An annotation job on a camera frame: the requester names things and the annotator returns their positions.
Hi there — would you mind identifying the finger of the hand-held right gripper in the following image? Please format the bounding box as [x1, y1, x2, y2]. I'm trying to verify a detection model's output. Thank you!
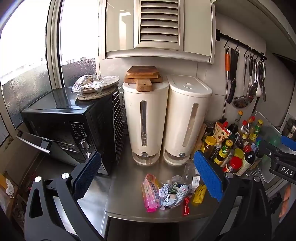
[281, 135, 296, 149]
[255, 138, 290, 163]

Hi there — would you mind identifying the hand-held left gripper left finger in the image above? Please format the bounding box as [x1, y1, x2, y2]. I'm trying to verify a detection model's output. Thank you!
[24, 151, 103, 241]

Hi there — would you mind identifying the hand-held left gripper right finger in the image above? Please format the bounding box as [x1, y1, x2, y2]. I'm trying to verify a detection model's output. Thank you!
[193, 150, 272, 241]

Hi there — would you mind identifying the yellow foam fruit net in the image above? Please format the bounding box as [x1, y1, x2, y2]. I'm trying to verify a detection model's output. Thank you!
[191, 184, 208, 207]

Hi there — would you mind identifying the clear plastic bag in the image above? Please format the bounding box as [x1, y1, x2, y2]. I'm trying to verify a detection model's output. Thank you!
[184, 159, 201, 184]

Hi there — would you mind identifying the clear plastic film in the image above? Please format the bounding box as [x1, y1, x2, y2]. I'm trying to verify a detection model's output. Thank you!
[171, 175, 184, 186]

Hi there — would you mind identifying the green and white wrapper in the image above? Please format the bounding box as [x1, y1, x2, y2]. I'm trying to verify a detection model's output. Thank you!
[162, 182, 196, 209]

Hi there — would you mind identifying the red wrapper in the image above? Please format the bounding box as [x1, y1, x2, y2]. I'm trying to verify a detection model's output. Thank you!
[183, 197, 191, 215]

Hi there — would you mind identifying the silver wrapper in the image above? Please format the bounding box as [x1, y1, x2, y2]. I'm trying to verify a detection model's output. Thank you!
[159, 183, 173, 202]

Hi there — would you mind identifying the pink snack wrapper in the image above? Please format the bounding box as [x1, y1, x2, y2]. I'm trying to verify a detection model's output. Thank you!
[142, 174, 162, 213]

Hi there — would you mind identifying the person's right hand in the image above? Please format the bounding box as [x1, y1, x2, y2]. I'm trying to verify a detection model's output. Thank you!
[278, 185, 292, 218]

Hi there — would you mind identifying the stainless steel pot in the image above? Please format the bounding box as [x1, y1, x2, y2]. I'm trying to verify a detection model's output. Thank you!
[281, 117, 296, 140]

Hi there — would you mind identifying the black bottle with red cap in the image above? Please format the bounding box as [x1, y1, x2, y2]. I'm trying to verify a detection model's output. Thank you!
[236, 145, 256, 177]

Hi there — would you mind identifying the group of condiment bottles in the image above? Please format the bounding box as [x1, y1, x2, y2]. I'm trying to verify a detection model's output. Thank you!
[228, 110, 265, 153]

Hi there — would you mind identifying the spice grinder with metal cap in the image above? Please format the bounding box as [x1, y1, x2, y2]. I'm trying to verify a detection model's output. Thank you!
[220, 149, 235, 168]

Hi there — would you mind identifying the jar with red lid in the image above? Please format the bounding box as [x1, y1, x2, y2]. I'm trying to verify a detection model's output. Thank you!
[225, 156, 243, 175]

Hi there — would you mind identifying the amber jar with yellow lid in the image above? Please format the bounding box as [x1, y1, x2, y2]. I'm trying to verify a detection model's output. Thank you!
[200, 135, 217, 154]

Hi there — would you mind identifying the sauce pouch with red cap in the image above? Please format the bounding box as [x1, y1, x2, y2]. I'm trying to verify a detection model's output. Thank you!
[212, 120, 232, 143]

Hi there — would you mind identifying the jar with black lid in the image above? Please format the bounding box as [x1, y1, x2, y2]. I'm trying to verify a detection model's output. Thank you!
[204, 122, 216, 140]

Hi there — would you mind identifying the perforated metal skimmer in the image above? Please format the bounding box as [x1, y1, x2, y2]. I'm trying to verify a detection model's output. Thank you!
[233, 58, 250, 108]

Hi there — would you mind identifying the metal spatula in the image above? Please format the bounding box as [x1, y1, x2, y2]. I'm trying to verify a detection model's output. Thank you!
[260, 61, 267, 103]

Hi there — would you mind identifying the metal ladle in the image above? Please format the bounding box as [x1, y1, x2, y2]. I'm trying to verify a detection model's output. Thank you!
[247, 57, 258, 98]

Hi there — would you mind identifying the white rice dispenser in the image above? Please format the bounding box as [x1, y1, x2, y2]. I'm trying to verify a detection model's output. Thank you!
[122, 81, 170, 166]
[163, 74, 213, 166]

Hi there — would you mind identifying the black countertop oven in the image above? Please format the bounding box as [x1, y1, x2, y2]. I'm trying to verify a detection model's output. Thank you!
[15, 86, 126, 176]

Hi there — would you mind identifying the round woven trivet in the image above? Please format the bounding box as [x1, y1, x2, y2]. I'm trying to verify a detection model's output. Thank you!
[77, 85, 118, 101]

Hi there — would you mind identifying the plastic-wrapped food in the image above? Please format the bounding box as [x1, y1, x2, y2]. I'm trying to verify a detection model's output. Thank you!
[71, 74, 104, 95]

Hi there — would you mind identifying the beige plate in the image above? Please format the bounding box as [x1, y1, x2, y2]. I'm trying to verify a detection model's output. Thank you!
[82, 75, 120, 93]

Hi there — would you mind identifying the thick wooden cutting board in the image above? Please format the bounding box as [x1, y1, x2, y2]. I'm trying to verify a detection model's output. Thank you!
[124, 73, 164, 83]

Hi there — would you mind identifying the octagonal wooden cutting board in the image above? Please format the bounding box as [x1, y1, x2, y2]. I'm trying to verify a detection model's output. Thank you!
[125, 65, 160, 75]

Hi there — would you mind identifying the window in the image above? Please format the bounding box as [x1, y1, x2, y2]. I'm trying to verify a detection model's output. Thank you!
[0, 0, 102, 130]

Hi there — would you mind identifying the louvered vent panel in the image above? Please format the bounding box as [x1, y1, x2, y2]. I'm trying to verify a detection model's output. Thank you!
[138, 0, 181, 45]

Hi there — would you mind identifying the metal wire oven rack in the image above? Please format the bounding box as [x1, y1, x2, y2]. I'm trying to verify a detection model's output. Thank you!
[112, 84, 127, 164]

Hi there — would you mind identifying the orange-handled sharpening steel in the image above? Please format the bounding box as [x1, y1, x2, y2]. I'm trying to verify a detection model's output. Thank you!
[223, 47, 232, 119]

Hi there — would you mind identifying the wooden board with handle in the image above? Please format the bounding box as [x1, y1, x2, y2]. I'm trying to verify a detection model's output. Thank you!
[136, 78, 154, 92]

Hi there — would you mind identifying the black wall utensil rail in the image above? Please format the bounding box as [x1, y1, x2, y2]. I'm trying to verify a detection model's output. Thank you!
[216, 29, 268, 61]

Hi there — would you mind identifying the cream wall cabinet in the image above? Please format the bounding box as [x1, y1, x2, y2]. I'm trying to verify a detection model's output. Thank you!
[98, 0, 216, 65]

